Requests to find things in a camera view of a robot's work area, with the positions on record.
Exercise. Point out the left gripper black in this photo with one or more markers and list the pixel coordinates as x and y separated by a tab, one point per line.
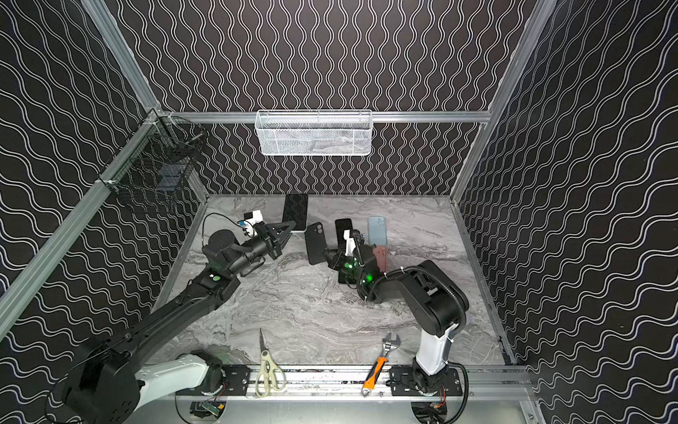
272	241

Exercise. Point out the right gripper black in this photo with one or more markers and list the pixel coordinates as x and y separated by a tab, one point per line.
344	254

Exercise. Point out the pink phone case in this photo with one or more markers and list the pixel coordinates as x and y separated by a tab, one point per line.
381	256

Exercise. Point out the black phone case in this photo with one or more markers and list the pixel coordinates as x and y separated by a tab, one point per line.
315	242

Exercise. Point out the light blue phone case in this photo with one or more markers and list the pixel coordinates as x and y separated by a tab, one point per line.
377	231

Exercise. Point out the black smartphone green case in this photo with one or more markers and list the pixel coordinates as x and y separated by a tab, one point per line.
341	226

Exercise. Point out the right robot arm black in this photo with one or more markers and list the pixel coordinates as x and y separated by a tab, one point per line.
438	305

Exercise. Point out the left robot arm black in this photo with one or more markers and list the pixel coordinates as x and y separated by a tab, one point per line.
105	384

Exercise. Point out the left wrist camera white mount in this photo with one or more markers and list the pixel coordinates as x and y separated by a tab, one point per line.
248	222

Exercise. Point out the orange handled adjustable wrench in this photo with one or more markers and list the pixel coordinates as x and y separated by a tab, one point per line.
389	344

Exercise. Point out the white wire mesh basket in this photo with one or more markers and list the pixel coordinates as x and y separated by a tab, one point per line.
310	133

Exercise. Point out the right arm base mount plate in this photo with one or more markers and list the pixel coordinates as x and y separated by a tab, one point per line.
406	381

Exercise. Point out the beige handled scissors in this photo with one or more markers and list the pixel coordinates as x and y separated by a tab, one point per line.
271	377

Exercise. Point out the black wire basket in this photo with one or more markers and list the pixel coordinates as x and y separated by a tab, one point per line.
156	178

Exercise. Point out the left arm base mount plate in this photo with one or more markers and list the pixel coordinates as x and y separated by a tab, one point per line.
231	380

